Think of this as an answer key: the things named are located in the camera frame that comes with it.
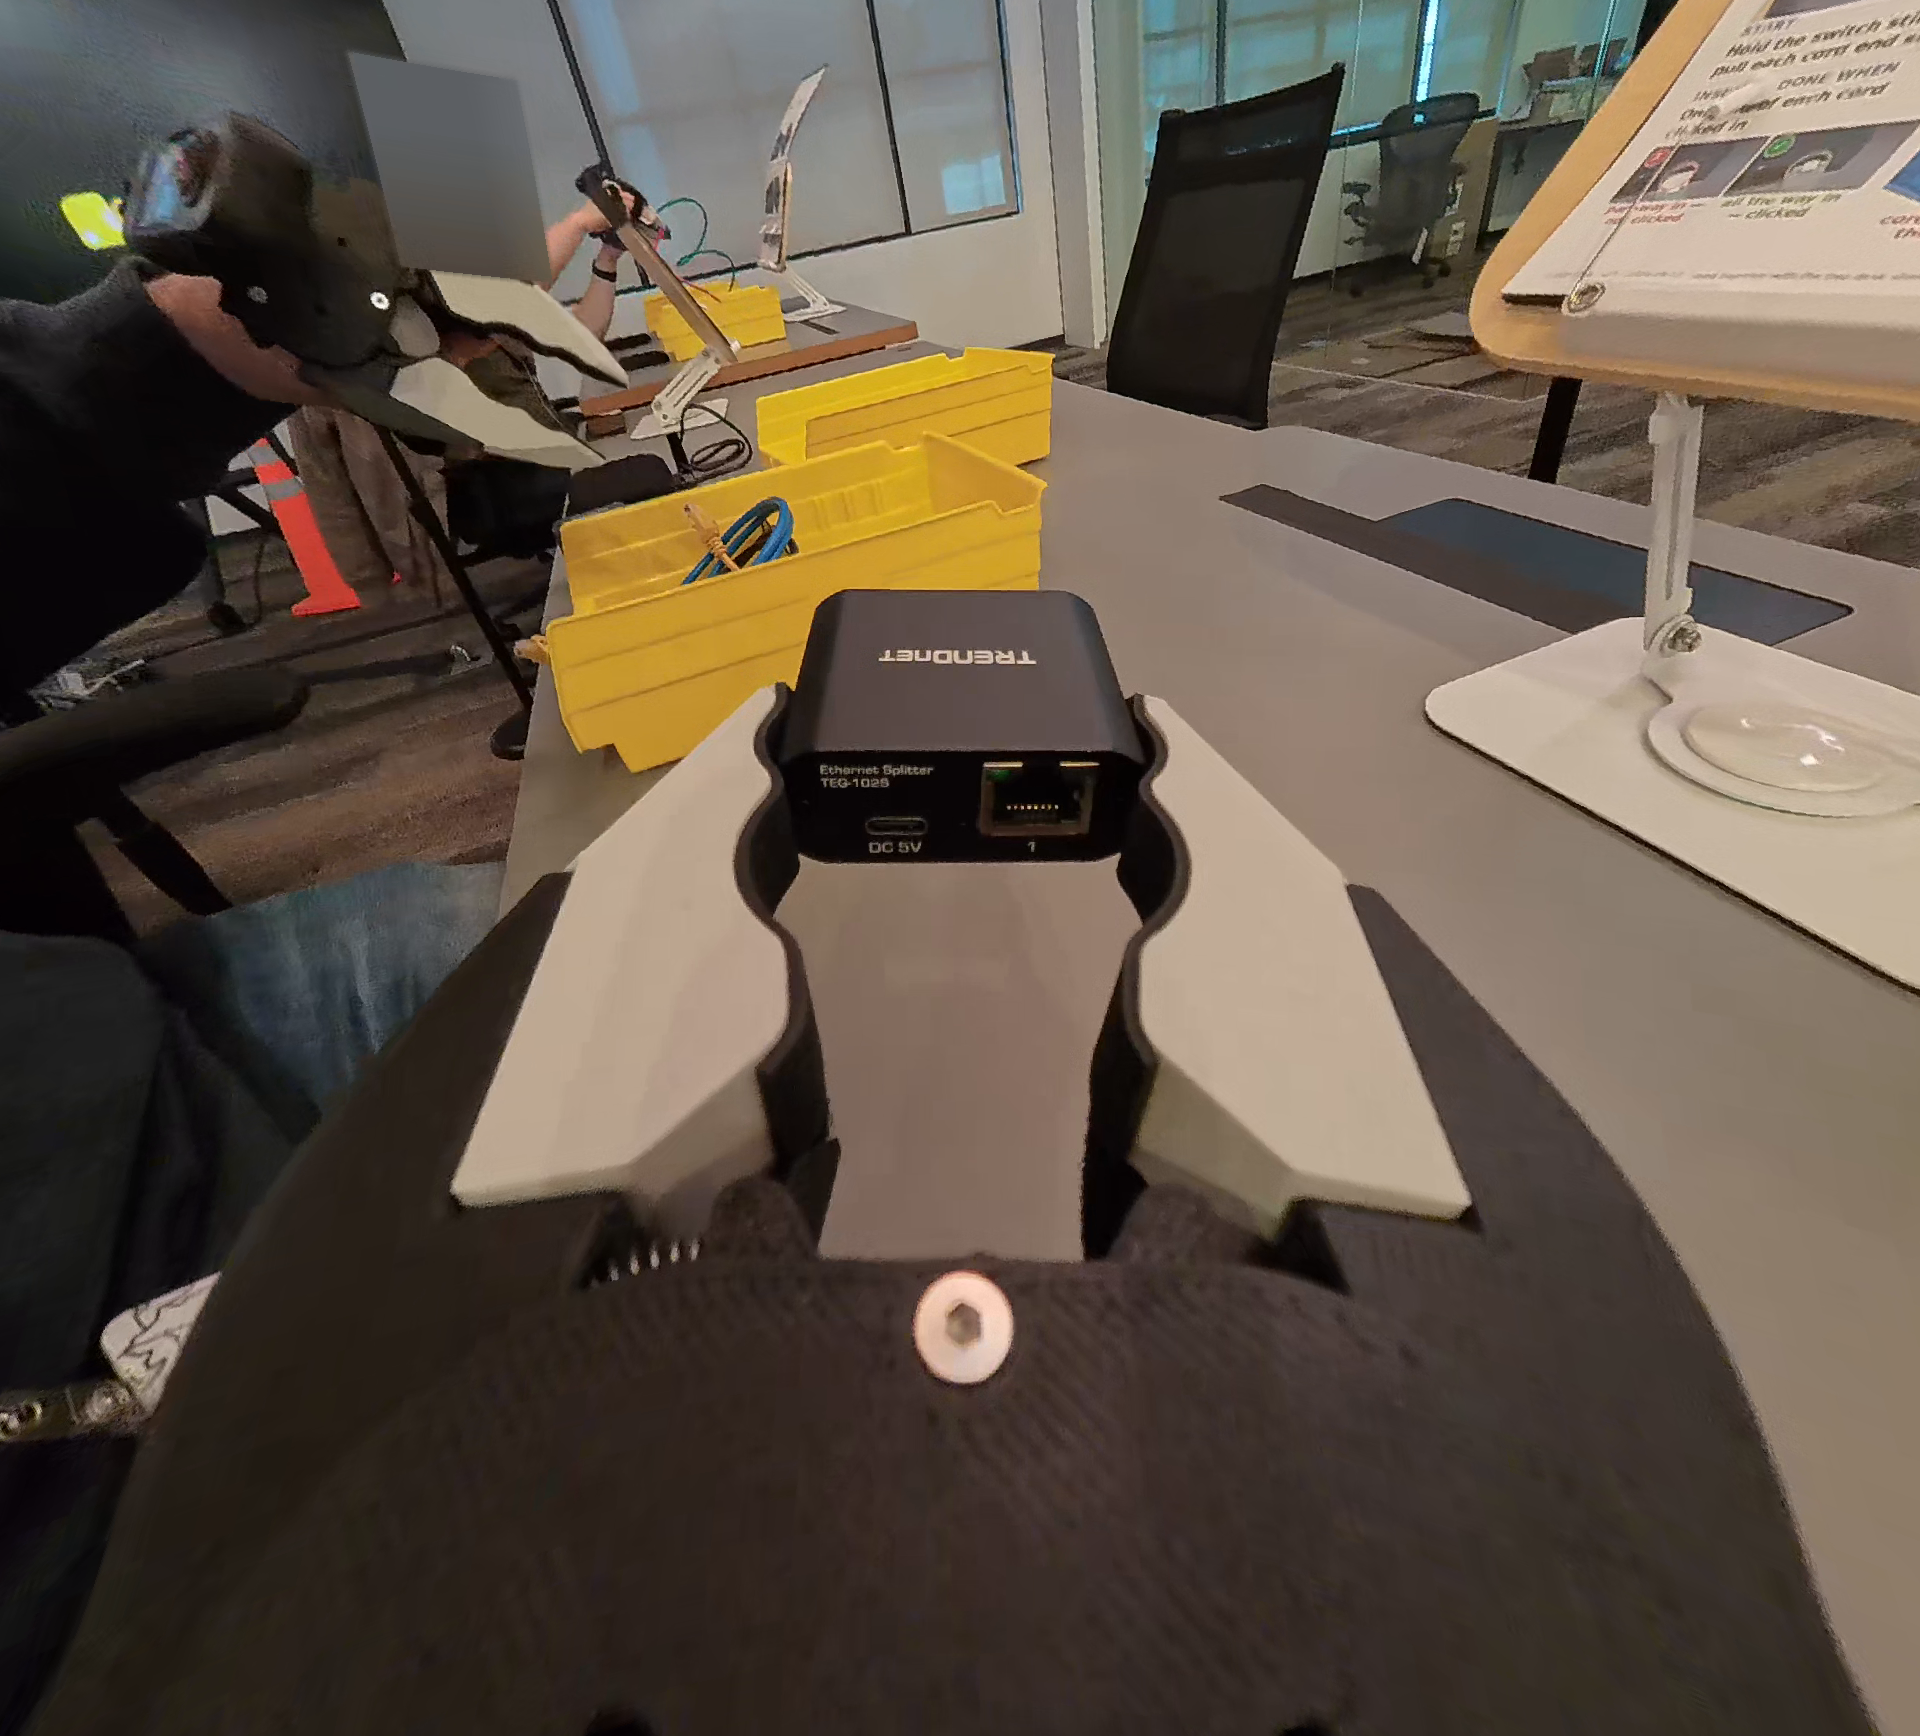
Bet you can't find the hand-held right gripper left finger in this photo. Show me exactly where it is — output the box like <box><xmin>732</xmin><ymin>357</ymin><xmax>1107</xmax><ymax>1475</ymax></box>
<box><xmin>452</xmin><ymin>683</ymin><xmax>833</xmax><ymax>1237</ymax></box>

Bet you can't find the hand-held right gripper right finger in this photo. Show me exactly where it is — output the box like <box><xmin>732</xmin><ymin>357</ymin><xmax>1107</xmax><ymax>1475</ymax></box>
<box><xmin>1082</xmin><ymin>700</ymin><xmax>1475</xmax><ymax>1252</ymax></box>

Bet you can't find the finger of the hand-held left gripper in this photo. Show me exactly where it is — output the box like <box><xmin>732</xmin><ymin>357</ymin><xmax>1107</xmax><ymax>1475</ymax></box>
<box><xmin>301</xmin><ymin>352</ymin><xmax>602</xmax><ymax>471</ymax></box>
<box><xmin>426</xmin><ymin>269</ymin><xmax>633</xmax><ymax>388</ymax></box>

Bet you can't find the blue ethernet cable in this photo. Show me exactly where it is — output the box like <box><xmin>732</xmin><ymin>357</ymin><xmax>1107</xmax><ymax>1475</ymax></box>
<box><xmin>682</xmin><ymin>496</ymin><xmax>793</xmax><ymax>586</ymax></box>

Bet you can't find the yellow plastic bin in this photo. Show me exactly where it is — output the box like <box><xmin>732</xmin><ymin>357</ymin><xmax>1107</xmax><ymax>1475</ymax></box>
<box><xmin>545</xmin><ymin>431</ymin><xmax>1046</xmax><ymax>774</ymax></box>
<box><xmin>759</xmin><ymin>346</ymin><xmax>1056</xmax><ymax>466</ymax></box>

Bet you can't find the black network switch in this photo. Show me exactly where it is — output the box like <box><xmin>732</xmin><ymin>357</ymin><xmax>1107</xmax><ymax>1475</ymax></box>
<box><xmin>774</xmin><ymin>588</ymin><xmax>1156</xmax><ymax>864</ymax></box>

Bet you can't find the person's left hand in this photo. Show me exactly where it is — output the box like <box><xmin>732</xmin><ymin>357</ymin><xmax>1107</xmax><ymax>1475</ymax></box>
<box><xmin>141</xmin><ymin>266</ymin><xmax>301</xmax><ymax>403</ymax></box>

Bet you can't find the large black screen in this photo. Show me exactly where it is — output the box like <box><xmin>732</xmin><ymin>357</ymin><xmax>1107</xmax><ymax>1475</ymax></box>
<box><xmin>0</xmin><ymin>0</ymin><xmax>408</xmax><ymax>298</ymax></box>

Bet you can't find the small yellow bin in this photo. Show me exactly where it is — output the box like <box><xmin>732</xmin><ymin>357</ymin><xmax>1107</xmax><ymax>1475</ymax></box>
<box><xmin>644</xmin><ymin>286</ymin><xmax>785</xmax><ymax>361</ymax></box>

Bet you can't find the orange traffic cone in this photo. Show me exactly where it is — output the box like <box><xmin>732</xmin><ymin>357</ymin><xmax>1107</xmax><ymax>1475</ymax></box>
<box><xmin>250</xmin><ymin>440</ymin><xmax>361</xmax><ymax>616</ymax></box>

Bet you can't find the wooden desk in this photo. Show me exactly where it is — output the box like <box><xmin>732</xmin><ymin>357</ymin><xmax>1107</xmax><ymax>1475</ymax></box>
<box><xmin>576</xmin><ymin>304</ymin><xmax>919</xmax><ymax>418</ymax></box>

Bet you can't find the person's leg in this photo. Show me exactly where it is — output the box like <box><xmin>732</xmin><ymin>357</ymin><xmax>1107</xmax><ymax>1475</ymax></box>
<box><xmin>141</xmin><ymin>863</ymin><xmax>502</xmax><ymax>1139</ymax></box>

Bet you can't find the white board stand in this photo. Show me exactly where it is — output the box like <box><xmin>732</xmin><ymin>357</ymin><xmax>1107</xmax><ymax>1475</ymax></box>
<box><xmin>1427</xmin><ymin>394</ymin><xmax>1920</xmax><ymax>988</ymax></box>

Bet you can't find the black office chair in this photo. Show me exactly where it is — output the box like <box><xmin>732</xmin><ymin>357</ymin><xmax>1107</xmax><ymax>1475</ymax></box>
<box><xmin>1343</xmin><ymin>92</ymin><xmax>1485</xmax><ymax>266</ymax></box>

